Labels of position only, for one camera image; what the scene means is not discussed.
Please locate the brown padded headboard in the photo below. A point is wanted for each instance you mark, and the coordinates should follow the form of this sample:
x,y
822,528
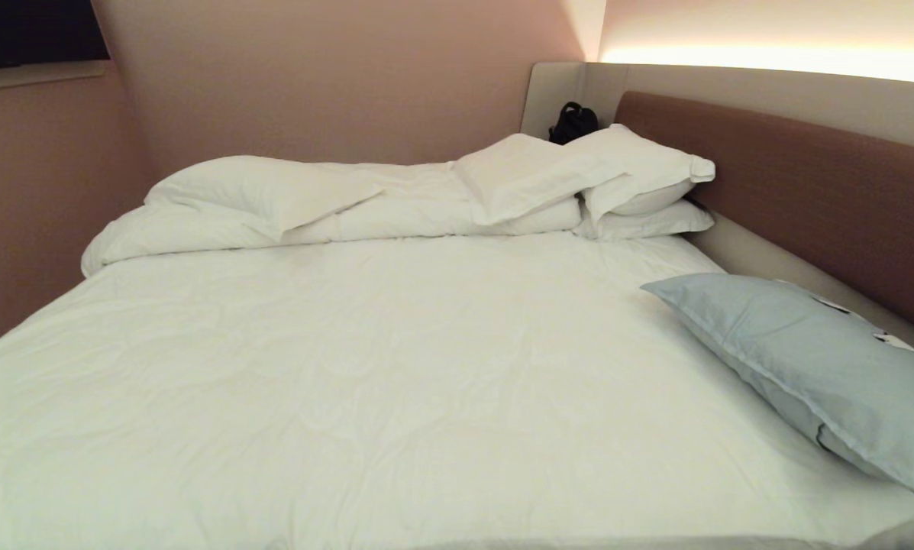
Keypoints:
x,y
808,183

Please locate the white folded duvet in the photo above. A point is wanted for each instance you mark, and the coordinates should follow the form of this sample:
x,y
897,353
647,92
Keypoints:
x,y
289,198

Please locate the white pillow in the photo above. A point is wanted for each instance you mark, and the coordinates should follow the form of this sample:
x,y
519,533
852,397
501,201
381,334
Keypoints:
x,y
647,222
647,164

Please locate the beige bed frame surround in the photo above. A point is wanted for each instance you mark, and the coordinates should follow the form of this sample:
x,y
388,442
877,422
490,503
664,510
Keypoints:
x,y
770,95

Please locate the black bag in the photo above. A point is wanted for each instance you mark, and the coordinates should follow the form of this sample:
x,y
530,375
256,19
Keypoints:
x,y
573,122

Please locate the white bed sheet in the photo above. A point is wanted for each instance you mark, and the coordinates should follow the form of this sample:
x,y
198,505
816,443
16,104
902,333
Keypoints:
x,y
365,382

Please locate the light blue penguin pillow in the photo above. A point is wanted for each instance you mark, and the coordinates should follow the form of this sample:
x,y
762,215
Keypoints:
x,y
823,359

